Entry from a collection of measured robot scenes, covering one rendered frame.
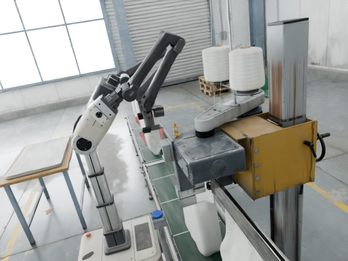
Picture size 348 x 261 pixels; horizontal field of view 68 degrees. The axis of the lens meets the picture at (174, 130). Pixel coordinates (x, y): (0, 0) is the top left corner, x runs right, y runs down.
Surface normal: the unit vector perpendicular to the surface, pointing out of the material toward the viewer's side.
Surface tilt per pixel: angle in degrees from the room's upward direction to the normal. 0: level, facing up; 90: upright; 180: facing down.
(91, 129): 115
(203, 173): 90
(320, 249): 0
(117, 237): 90
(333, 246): 0
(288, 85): 90
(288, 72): 90
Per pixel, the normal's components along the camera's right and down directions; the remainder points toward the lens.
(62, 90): 0.26, 0.32
